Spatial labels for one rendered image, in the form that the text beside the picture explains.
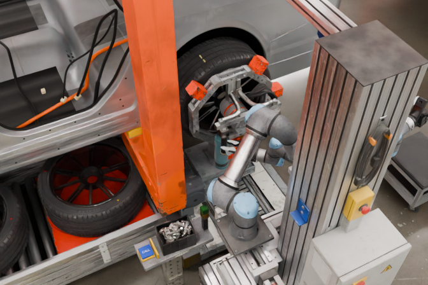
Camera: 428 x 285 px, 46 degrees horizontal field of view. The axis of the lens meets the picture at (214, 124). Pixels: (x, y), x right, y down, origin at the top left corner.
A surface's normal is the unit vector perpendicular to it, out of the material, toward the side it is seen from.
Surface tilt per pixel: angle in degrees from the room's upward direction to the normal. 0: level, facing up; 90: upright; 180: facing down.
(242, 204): 8
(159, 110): 90
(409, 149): 0
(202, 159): 0
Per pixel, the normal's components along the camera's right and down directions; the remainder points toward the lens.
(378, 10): 0.00, -0.69
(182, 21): 0.46, 0.64
